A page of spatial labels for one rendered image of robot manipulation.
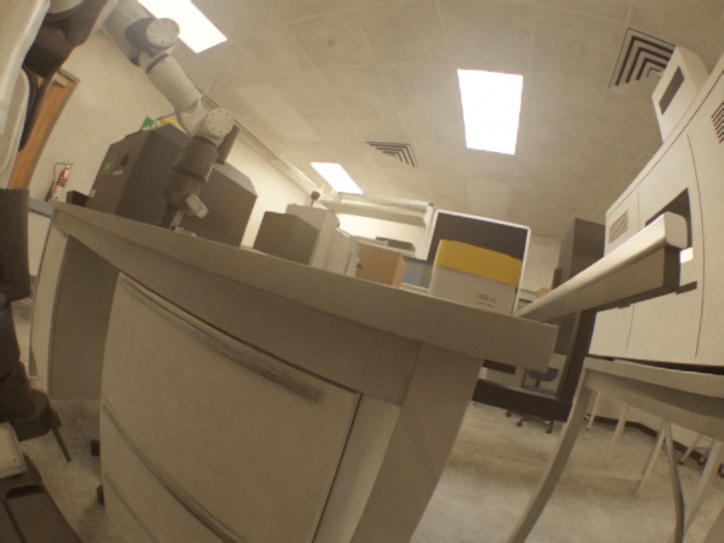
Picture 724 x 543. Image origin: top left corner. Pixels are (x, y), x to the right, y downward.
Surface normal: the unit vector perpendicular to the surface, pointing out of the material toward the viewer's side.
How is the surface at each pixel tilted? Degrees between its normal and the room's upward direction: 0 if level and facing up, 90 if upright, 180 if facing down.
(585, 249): 90
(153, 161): 90
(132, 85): 90
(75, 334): 90
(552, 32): 180
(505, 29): 180
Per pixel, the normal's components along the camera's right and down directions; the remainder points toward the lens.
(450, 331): -0.35, -0.21
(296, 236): 0.91, 0.22
